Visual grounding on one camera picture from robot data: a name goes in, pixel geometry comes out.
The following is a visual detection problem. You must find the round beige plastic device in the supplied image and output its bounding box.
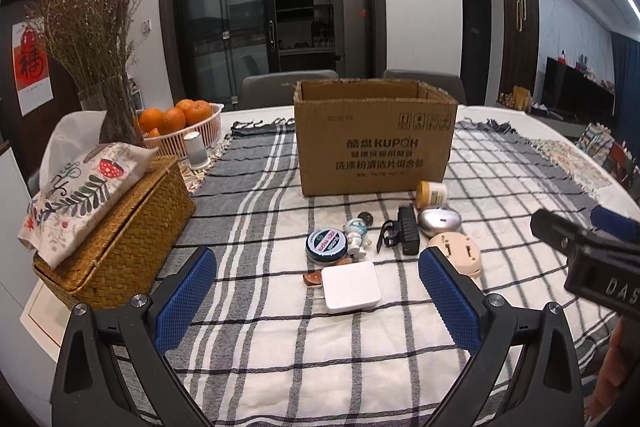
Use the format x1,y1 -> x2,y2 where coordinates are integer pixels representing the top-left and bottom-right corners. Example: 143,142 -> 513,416
427,232 -> 482,277

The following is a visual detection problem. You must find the silver oval mouse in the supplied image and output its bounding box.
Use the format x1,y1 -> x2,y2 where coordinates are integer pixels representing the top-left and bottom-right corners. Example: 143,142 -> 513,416
416,207 -> 462,237

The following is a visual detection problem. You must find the small jar yellow lid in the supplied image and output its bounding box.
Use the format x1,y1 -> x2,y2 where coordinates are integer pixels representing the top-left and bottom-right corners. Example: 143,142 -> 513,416
414,181 -> 448,211

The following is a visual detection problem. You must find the black clip device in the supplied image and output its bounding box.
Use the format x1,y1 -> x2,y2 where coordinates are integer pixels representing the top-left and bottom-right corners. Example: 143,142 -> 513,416
376,205 -> 420,257

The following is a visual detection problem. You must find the white square charger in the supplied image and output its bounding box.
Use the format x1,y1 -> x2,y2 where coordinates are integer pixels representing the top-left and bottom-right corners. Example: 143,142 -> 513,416
321,261 -> 382,314

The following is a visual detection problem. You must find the brown leather key case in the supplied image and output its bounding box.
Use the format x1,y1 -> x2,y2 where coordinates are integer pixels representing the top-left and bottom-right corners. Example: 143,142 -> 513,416
303,258 -> 352,287

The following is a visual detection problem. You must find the person's right hand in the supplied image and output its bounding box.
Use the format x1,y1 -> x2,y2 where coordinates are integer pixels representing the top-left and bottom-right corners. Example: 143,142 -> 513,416
587,319 -> 628,419

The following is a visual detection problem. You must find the patterned floral placemat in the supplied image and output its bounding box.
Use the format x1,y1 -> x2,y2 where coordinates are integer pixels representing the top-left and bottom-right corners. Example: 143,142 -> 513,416
532,139 -> 618,202

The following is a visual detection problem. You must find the woven wicker tissue box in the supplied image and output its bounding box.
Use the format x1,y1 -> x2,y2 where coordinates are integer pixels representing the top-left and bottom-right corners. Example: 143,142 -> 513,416
32,156 -> 195,310

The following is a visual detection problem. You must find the black tv cabinet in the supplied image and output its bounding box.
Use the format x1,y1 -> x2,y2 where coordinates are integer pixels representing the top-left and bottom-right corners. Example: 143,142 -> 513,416
541,57 -> 614,124

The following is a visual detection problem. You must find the floral fabric tissue cover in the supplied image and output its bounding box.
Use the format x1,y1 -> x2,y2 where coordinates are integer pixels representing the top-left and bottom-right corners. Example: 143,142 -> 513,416
17,142 -> 156,269

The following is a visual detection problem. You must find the grey dining chair right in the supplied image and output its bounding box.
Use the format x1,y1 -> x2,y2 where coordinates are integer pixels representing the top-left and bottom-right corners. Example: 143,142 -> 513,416
383,69 -> 466,104

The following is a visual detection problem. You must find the grey dining chair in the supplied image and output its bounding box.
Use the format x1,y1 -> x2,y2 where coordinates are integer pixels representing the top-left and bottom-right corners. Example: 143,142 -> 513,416
239,69 -> 338,109
383,69 -> 466,104

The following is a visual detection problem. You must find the black coin button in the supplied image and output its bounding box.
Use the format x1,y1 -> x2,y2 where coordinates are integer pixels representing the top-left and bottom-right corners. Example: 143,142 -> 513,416
358,211 -> 374,228

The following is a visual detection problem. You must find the plaid fringed tablecloth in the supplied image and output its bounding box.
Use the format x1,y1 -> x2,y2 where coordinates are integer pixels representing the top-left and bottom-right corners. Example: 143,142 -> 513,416
163,121 -> 616,426

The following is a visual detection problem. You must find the brown cardboard box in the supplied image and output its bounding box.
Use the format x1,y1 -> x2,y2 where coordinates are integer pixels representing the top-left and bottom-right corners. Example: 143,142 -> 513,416
293,79 -> 458,197

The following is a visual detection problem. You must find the small white cylinder speaker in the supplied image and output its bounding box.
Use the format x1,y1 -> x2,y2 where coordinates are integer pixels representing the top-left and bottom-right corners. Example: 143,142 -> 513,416
183,131 -> 209,170

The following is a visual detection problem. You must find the white fruit basket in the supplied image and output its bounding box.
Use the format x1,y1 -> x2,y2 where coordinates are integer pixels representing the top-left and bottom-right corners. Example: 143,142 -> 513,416
143,103 -> 224,159

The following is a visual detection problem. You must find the glass flower vase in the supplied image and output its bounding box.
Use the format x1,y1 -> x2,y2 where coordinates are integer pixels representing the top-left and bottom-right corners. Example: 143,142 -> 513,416
78,76 -> 143,146

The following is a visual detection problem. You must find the orange fruit front left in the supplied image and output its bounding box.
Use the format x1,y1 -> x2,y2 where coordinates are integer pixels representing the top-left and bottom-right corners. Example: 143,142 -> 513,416
138,107 -> 164,133

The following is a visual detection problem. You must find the orange fruit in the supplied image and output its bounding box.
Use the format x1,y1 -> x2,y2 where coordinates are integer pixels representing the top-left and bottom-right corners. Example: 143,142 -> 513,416
157,107 -> 186,135
138,107 -> 164,133
183,100 -> 214,127

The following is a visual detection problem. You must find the orange fruit centre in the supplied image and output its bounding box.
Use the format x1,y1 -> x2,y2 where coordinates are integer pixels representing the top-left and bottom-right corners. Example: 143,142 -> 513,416
157,107 -> 186,135

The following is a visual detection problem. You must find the orange fruit right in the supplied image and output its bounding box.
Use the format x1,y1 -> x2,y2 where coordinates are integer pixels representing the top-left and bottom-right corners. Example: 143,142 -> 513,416
183,100 -> 214,127

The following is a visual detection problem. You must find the red fu poster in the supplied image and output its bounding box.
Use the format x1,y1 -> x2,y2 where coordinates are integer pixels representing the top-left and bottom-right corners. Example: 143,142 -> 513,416
11,23 -> 53,116

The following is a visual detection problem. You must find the grey dining chair left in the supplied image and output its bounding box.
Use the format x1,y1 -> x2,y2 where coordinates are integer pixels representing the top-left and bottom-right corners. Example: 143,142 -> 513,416
239,69 -> 338,109

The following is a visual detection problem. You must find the dried flower bouquet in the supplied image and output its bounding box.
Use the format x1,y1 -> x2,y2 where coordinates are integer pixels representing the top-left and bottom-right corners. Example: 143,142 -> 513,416
27,0 -> 154,98

